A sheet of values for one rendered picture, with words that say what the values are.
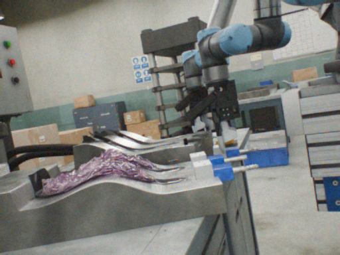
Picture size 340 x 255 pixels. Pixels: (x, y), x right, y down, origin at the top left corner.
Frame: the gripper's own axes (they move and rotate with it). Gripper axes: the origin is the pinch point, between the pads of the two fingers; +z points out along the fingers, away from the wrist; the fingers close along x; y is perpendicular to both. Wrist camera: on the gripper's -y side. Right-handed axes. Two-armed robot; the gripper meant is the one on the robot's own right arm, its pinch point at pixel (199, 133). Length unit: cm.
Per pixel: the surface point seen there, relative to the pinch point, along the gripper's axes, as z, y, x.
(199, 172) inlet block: -2, 36, -72
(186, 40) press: -92, -157, 311
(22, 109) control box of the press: -24, -70, -32
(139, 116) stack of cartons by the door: 14, -400, 494
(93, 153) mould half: -6, -5, -59
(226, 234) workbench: 28.7, 21.1, -34.4
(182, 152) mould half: -3, 21, -52
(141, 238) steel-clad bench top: 5, 31, -88
